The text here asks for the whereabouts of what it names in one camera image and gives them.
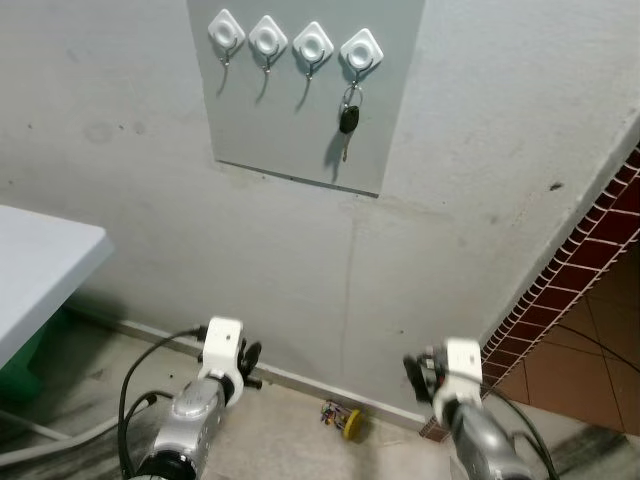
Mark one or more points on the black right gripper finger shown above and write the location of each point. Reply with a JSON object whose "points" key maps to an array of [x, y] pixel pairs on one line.
{"points": [[424, 368], [411, 380]]}

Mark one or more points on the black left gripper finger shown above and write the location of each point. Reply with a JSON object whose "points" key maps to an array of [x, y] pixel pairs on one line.
{"points": [[245, 352], [257, 355]]}

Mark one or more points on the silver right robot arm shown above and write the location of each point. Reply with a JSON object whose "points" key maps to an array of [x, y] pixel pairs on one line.
{"points": [[490, 440]]}

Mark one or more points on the grey skirting board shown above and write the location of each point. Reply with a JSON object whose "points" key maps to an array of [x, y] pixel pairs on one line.
{"points": [[300, 385]]}

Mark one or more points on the small yellow toy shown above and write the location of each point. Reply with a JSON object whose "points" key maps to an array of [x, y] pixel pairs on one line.
{"points": [[345, 420]]}

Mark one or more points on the white pipe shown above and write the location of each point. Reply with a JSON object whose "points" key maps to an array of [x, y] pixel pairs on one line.
{"points": [[60, 440]]}

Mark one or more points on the green bin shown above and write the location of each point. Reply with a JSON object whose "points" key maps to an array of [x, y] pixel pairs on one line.
{"points": [[25, 365]]}

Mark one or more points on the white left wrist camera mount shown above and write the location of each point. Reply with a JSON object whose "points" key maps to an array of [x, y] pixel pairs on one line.
{"points": [[221, 350]]}

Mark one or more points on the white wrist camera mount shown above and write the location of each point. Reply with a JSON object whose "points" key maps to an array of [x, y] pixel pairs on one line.
{"points": [[221, 350], [462, 370]]}

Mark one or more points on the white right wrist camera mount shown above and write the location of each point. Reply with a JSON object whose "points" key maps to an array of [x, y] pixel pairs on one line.
{"points": [[462, 370]]}

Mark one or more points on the grey wall board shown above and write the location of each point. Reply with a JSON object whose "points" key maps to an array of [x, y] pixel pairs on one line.
{"points": [[300, 110]]}

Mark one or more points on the white wall hook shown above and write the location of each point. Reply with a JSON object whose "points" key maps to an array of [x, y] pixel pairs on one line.
{"points": [[313, 43], [361, 50], [268, 37], [227, 30]]}

